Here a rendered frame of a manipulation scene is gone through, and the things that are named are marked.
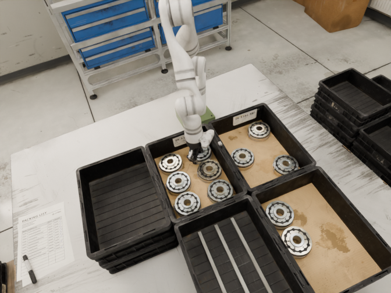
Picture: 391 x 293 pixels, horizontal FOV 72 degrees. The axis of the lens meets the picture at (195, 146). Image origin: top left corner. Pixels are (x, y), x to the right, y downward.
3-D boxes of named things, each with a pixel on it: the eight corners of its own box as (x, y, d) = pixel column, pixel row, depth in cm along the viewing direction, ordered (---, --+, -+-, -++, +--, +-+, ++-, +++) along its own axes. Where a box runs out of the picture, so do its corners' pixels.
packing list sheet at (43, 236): (14, 220, 127) (13, 219, 126) (63, 199, 132) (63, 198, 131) (17, 289, 107) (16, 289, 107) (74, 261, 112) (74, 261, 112)
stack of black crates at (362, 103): (303, 126, 219) (317, 81, 184) (332, 113, 226) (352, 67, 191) (340, 161, 196) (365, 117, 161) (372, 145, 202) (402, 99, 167)
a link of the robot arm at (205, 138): (206, 149, 105) (206, 139, 100) (181, 142, 109) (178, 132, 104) (215, 133, 110) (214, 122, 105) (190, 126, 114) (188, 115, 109)
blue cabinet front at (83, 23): (87, 68, 268) (60, 11, 224) (155, 46, 283) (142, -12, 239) (88, 70, 266) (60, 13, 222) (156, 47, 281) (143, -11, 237)
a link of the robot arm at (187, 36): (189, -15, 85) (198, 30, 110) (159, -10, 86) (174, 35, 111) (192, 11, 84) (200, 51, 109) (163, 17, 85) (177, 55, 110)
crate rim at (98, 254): (77, 171, 115) (75, 168, 113) (144, 147, 120) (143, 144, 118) (89, 261, 91) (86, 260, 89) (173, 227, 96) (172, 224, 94)
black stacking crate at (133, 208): (86, 183, 123) (76, 169, 114) (149, 160, 128) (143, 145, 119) (100, 268, 99) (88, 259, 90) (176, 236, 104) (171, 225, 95)
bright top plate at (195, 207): (172, 196, 109) (171, 195, 109) (196, 189, 110) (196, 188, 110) (178, 218, 103) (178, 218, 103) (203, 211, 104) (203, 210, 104)
